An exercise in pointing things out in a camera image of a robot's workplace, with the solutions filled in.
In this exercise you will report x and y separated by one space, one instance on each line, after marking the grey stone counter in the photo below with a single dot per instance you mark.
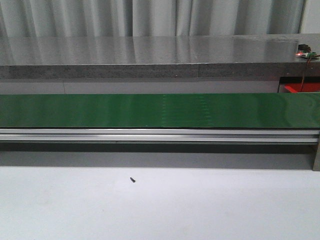
142 57

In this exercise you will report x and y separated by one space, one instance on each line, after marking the grey curtain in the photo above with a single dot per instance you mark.
136 18

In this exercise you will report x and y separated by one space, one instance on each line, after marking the red plastic tray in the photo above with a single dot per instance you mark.
306 88

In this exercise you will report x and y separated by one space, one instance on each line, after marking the green conveyor belt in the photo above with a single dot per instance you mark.
196 110

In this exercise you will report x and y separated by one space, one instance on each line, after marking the aluminium conveyor frame rail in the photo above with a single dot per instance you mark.
280 149

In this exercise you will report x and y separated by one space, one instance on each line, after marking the small green circuit board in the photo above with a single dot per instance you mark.
305 51

